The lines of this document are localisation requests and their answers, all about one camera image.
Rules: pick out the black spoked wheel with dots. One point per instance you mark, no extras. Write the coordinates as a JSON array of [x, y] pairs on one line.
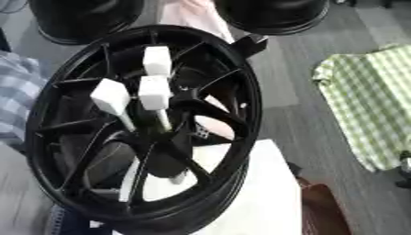
[[238, 128]]

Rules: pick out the white pin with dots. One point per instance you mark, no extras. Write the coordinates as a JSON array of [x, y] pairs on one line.
[[111, 96], [157, 61], [154, 93]]

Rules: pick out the black round wheel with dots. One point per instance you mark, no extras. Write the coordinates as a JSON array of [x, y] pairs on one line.
[[273, 15], [80, 18]]

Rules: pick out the white table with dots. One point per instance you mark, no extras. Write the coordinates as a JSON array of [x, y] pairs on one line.
[[262, 195]]

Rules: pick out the brown chair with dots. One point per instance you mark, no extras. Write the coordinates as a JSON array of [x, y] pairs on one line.
[[321, 211]]

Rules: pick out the green white checked cloth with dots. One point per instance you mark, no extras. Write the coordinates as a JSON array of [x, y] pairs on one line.
[[369, 104]]

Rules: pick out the person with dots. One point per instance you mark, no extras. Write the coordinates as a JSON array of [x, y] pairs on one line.
[[16, 91]]

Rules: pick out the black wheel stand bracket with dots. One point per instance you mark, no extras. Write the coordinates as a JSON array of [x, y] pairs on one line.
[[251, 44]]

